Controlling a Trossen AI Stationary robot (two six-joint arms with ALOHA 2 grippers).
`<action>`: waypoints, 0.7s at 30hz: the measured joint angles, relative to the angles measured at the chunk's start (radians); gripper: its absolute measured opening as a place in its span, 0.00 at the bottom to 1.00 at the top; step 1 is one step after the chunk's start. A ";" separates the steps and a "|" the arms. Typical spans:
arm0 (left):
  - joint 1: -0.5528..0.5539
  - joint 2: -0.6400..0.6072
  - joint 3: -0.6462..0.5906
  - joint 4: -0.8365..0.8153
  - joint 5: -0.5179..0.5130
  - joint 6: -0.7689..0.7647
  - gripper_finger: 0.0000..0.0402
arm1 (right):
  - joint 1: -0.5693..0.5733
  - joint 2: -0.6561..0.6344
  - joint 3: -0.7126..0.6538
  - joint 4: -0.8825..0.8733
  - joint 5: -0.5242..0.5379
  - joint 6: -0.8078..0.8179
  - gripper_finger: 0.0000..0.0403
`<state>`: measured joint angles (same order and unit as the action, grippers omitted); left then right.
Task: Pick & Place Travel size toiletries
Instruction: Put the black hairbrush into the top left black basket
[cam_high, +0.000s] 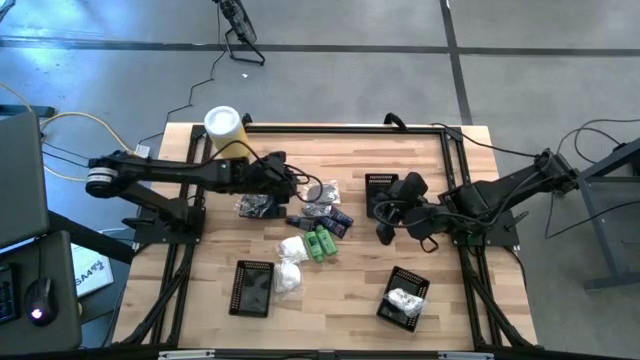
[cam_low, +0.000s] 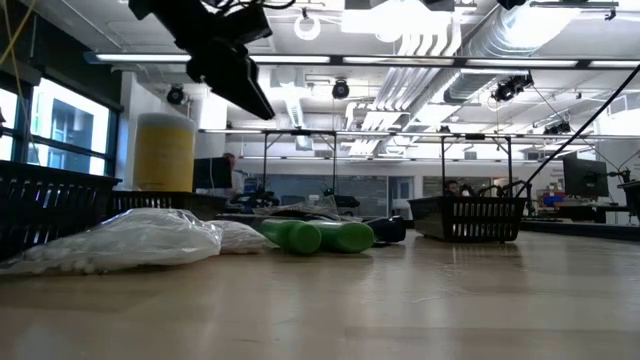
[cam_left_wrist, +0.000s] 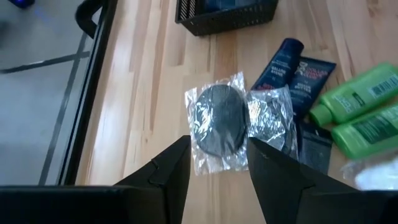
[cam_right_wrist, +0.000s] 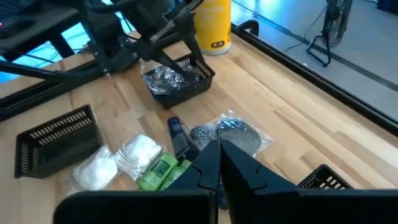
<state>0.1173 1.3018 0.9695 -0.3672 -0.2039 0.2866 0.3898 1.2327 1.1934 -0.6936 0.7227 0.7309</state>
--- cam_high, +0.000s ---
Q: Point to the black computer mouse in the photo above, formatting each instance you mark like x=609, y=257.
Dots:
x=40, y=297

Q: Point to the black keyboard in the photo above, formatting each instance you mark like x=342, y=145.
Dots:
x=7, y=295

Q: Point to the yellow canister with white lid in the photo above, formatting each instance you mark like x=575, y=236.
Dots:
x=222, y=125

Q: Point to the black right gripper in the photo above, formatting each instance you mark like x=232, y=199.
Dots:
x=415, y=220

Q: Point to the black side table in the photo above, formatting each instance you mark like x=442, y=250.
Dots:
x=597, y=225

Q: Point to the white printed paper sign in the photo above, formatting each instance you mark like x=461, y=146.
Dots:
x=90, y=272

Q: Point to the white power adapter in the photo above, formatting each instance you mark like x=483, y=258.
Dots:
x=142, y=150

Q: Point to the dark grey desk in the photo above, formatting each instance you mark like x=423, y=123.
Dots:
x=55, y=260

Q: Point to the clear bag with black item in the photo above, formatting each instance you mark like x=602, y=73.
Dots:
x=316, y=210
x=324, y=193
x=252, y=206

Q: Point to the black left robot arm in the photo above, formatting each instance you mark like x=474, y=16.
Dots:
x=165, y=172

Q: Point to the black plastic basket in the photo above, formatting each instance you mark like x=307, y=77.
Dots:
x=260, y=217
x=400, y=277
x=251, y=290
x=380, y=178

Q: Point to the grey monitor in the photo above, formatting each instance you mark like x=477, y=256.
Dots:
x=20, y=180

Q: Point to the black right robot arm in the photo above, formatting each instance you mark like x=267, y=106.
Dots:
x=500, y=192

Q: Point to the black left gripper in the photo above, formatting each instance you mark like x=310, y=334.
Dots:
x=275, y=175

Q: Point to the black floor fan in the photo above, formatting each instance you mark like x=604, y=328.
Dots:
x=240, y=25

